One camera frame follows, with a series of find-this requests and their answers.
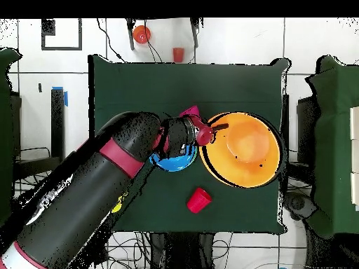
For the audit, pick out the black square frame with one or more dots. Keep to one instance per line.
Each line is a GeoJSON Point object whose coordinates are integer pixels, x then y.
{"type": "Point", "coordinates": [47, 28]}

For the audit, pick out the white boxes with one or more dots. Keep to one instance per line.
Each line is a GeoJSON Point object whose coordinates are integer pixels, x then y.
{"type": "Point", "coordinates": [355, 126]}

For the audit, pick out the short crimson cup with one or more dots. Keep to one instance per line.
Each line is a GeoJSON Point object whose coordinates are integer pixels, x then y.
{"type": "Point", "coordinates": [190, 111]}

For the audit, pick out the green bowl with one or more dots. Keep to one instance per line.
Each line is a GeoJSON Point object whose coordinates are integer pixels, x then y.
{"type": "Point", "coordinates": [195, 152]}

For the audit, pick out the large orange bowl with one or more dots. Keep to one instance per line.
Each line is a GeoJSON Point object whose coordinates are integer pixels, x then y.
{"type": "Point", "coordinates": [246, 151]}

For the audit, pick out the light blue bowl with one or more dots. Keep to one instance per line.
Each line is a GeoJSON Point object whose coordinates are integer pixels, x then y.
{"type": "Point", "coordinates": [174, 164]}

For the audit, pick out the green cloth covered table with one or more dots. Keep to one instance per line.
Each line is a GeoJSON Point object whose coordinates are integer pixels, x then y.
{"type": "Point", "coordinates": [336, 140]}
{"type": "Point", "coordinates": [5, 140]}

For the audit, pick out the dark green tablecloth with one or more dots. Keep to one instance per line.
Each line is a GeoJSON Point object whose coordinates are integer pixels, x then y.
{"type": "Point", "coordinates": [168, 84]}

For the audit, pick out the small orange bowl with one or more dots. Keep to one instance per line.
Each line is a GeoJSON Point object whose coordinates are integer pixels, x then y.
{"type": "Point", "coordinates": [141, 34]}

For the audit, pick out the blue tape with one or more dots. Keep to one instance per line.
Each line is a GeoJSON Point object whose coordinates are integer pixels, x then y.
{"type": "Point", "coordinates": [66, 98]}

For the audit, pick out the orange-red cup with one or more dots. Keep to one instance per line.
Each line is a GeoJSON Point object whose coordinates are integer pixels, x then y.
{"type": "Point", "coordinates": [178, 54]}

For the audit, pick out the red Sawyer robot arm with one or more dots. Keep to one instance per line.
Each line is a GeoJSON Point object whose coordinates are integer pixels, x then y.
{"type": "Point", "coordinates": [84, 196]}

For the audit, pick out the black metal table frame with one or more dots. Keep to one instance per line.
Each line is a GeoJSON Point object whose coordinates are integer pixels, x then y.
{"type": "Point", "coordinates": [57, 126]}
{"type": "Point", "coordinates": [305, 140]}

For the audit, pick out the tall red cup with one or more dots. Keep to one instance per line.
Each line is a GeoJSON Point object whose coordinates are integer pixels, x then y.
{"type": "Point", "coordinates": [198, 201]}

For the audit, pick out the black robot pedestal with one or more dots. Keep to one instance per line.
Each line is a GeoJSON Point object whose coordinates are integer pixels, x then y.
{"type": "Point", "coordinates": [182, 252]}

